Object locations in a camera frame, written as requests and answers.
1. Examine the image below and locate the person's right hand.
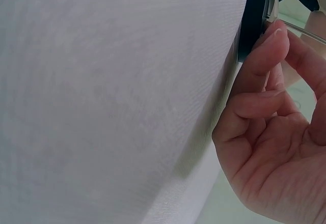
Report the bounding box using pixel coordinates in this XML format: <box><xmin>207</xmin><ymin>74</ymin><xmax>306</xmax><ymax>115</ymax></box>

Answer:
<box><xmin>212</xmin><ymin>21</ymin><xmax>326</xmax><ymax>224</ymax></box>

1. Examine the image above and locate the person's left hand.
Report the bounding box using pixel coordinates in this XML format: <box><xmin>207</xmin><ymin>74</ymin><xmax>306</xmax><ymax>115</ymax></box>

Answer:
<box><xmin>304</xmin><ymin>9</ymin><xmax>326</xmax><ymax>37</ymax></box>

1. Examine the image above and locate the clear container with black base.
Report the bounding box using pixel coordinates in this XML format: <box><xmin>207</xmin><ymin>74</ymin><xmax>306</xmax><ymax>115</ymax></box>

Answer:
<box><xmin>237</xmin><ymin>0</ymin><xmax>326</xmax><ymax>64</ymax></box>

